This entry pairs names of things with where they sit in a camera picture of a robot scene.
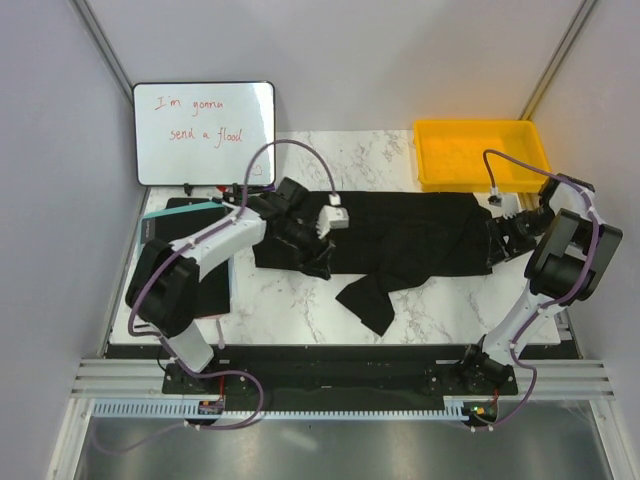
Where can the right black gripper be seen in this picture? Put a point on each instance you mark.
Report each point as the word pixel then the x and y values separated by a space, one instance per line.
pixel 498 250

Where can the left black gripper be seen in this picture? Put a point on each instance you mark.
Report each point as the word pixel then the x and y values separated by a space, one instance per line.
pixel 315 256

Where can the black long sleeve shirt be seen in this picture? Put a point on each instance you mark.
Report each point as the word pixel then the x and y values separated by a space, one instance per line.
pixel 395 241

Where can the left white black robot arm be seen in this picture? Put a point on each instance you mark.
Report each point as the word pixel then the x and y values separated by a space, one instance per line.
pixel 164 288

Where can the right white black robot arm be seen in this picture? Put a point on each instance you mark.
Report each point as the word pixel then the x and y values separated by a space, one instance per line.
pixel 570 248

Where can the yellow plastic bin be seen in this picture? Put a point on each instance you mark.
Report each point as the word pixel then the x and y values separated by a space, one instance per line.
pixel 449 155

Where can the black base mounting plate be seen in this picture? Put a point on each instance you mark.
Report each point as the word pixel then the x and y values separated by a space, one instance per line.
pixel 260 372

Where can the teal and white packaging board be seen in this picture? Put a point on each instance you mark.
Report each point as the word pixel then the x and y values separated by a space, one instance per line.
pixel 152 225

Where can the white whiteboard with red writing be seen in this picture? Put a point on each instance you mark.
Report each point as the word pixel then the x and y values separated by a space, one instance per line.
pixel 204 134

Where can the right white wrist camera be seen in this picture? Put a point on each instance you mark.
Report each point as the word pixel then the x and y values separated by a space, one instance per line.
pixel 495 197

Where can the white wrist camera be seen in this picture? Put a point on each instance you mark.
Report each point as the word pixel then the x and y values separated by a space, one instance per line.
pixel 495 197
pixel 331 218

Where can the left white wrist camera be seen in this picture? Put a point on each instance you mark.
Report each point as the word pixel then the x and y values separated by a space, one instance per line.
pixel 331 218

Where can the aluminium frame rail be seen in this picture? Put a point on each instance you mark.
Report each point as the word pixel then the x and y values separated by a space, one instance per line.
pixel 133 378

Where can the white slotted cable duct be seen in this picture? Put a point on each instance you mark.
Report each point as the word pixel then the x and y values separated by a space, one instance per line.
pixel 294 407

